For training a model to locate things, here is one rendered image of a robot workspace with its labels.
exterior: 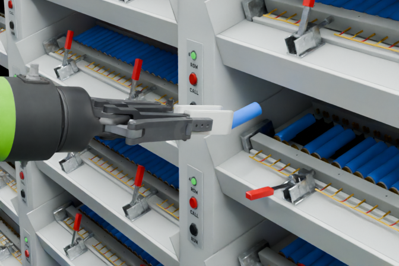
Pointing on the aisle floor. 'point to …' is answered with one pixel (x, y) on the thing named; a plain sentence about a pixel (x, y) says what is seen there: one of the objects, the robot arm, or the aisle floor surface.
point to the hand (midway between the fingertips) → (202, 119)
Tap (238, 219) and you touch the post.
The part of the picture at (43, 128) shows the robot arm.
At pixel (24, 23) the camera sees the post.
